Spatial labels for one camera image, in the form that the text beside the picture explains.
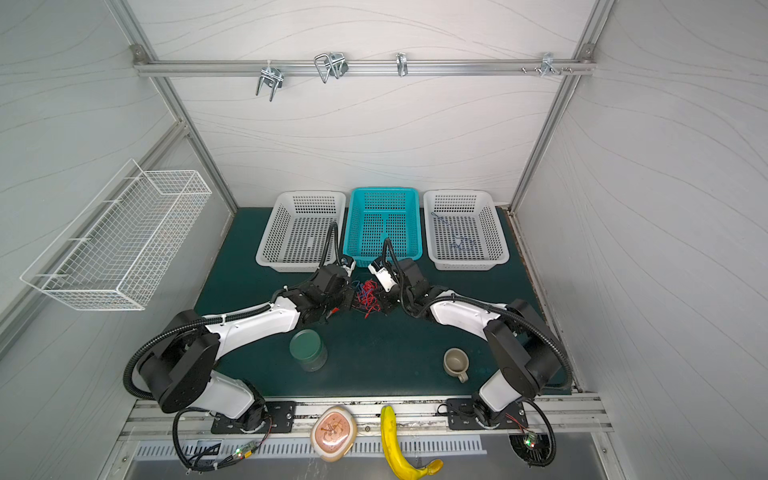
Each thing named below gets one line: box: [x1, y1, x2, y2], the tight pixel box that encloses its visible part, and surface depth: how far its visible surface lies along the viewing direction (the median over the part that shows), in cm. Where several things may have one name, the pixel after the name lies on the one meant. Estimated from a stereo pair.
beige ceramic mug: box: [443, 347, 470, 383], surface depth 81 cm
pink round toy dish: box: [310, 406, 357, 463], surface depth 70 cm
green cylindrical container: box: [289, 328, 328, 372], surface depth 76 cm
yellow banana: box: [380, 405, 444, 480], surface depth 66 cm
